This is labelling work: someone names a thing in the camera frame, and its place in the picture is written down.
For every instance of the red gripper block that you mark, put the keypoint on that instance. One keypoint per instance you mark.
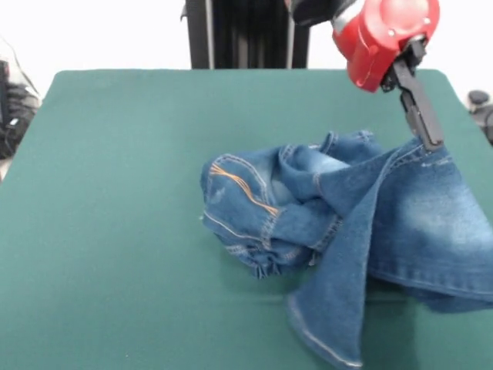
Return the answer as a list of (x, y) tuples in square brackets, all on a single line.
[(377, 38)]

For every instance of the blue denim jeans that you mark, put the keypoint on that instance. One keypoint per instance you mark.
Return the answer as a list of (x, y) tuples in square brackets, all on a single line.
[(416, 223)]

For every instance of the black round-topped device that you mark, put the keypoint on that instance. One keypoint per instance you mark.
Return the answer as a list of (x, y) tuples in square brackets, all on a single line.
[(479, 98)]

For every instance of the dark green table cloth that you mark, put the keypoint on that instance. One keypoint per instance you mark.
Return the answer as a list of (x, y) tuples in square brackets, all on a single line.
[(96, 231)]

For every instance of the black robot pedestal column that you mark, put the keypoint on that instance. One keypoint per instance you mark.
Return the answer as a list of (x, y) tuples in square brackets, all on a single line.
[(246, 34)]

